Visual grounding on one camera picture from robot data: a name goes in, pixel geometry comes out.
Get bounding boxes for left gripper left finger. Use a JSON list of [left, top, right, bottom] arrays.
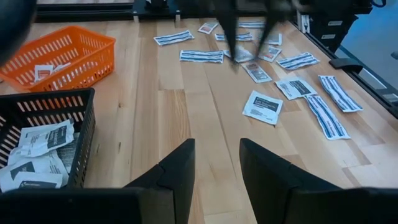
[[124, 139, 196, 224]]

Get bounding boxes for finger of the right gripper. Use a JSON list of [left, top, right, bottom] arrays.
[[217, 0, 240, 72], [255, 0, 293, 60]]

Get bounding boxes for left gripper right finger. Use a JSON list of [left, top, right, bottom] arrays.
[[239, 139, 340, 224]]

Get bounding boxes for blue striped fabric bandage wrapper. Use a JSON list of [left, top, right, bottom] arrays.
[[304, 94, 352, 141], [214, 32, 254, 42], [275, 51, 321, 71], [318, 75, 364, 113], [238, 21, 267, 30], [152, 29, 195, 47], [178, 49, 225, 64]]

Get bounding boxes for black plastic basket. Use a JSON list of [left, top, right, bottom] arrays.
[[0, 88, 96, 189]]

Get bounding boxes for white packet black print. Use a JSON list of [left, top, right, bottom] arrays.
[[17, 119, 76, 158], [223, 45, 255, 63], [6, 155, 70, 184], [266, 32, 284, 47], [242, 90, 284, 126], [0, 170, 65, 193], [274, 77, 318, 101]]

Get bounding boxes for orange plastic basket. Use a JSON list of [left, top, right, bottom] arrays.
[[0, 25, 117, 93]]

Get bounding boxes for black box white labels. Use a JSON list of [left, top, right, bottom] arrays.
[[306, 12, 358, 52]]

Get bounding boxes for black edge bracket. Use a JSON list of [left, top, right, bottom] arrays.
[[328, 57, 364, 72]]

